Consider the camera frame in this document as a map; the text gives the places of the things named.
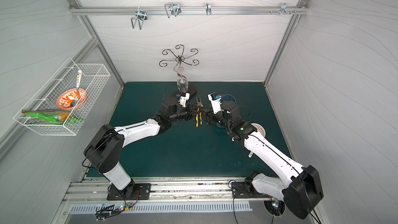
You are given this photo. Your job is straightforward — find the small yellow black pliers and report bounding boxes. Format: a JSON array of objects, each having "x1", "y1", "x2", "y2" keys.
[{"x1": 195, "y1": 97, "x2": 203, "y2": 128}]

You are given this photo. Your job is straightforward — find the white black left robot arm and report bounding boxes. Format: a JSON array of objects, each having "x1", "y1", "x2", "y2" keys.
[{"x1": 84, "y1": 96, "x2": 197, "y2": 195}]

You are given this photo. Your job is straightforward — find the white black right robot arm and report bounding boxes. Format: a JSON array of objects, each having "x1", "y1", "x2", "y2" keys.
[{"x1": 204, "y1": 95, "x2": 324, "y2": 219}]

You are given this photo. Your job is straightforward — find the teal plastic storage box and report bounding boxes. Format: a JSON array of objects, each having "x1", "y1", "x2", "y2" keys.
[{"x1": 215, "y1": 94, "x2": 241, "y2": 129}]

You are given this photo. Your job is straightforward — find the clear wine glass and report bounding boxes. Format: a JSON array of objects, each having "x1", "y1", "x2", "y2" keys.
[{"x1": 177, "y1": 76, "x2": 189, "y2": 93}]

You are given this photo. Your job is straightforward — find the white patterned ceramic bowl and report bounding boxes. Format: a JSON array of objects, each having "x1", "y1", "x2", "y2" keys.
[{"x1": 251, "y1": 123, "x2": 266, "y2": 137}]

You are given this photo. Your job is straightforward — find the metal hook clamp middle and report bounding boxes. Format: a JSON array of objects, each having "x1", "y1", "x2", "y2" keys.
[{"x1": 164, "y1": 3, "x2": 181, "y2": 18}]

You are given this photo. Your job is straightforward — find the metal hook clamp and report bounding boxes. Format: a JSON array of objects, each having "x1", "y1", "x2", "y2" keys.
[
  {"x1": 131, "y1": 9, "x2": 148, "y2": 30},
  {"x1": 269, "y1": 3, "x2": 297, "y2": 15},
  {"x1": 164, "y1": 3, "x2": 181, "y2": 18}
]

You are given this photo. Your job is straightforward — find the metal hook small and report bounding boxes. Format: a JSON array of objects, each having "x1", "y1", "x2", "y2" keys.
[{"x1": 205, "y1": 3, "x2": 211, "y2": 16}]

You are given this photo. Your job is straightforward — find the spoon in basket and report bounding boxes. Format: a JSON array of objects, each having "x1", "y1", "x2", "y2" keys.
[{"x1": 70, "y1": 70, "x2": 83, "y2": 108}]

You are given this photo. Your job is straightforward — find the metal hook clamp left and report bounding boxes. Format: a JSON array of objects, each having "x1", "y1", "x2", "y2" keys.
[{"x1": 131, "y1": 9, "x2": 148, "y2": 30}]

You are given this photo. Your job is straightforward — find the orange patterned plate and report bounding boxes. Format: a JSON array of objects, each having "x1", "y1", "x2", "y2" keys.
[{"x1": 56, "y1": 89, "x2": 87, "y2": 111}]

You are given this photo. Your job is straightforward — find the green snack bag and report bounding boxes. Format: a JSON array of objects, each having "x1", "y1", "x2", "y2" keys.
[{"x1": 21, "y1": 110, "x2": 85, "y2": 124}]

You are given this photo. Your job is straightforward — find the metal hook clamp right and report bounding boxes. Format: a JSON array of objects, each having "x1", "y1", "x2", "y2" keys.
[{"x1": 269, "y1": 3, "x2": 297, "y2": 15}]

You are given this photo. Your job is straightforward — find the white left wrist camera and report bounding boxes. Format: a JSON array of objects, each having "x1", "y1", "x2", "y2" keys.
[{"x1": 178, "y1": 92, "x2": 190, "y2": 108}]

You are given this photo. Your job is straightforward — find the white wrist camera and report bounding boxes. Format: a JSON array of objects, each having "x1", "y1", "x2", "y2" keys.
[
  {"x1": 208, "y1": 92, "x2": 222, "y2": 115},
  {"x1": 178, "y1": 92, "x2": 190, "y2": 108}
]

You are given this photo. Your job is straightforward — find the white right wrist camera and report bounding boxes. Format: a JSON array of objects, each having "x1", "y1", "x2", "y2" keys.
[{"x1": 208, "y1": 92, "x2": 222, "y2": 115}]

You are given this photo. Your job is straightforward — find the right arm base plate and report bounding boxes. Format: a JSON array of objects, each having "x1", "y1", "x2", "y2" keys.
[{"x1": 228, "y1": 180, "x2": 273, "y2": 200}]

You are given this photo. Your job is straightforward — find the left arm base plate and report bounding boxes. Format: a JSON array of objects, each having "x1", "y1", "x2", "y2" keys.
[{"x1": 106, "y1": 183, "x2": 152, "y2": 201}]

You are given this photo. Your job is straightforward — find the white wire basket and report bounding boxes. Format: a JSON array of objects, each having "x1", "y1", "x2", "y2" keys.
[{"x1": 13, "y1": 58, "x2": 110, "y2": 136}]

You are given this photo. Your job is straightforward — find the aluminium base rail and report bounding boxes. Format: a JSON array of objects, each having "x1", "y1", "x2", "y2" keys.
[{"x1": 62, "y1": 177, "x2": 318, "y2": 204}]

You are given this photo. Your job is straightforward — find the aluminium cross rail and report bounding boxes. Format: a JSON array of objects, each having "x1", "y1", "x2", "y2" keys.
[{"x1": 69, "y1": 5, "x2": 309, "y2": 16}]

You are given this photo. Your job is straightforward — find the white vented cable duct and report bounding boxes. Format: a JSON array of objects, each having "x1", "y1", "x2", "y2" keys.
[{"x1": 69, "y1": 201, "x2": 252, "y2": 214}]

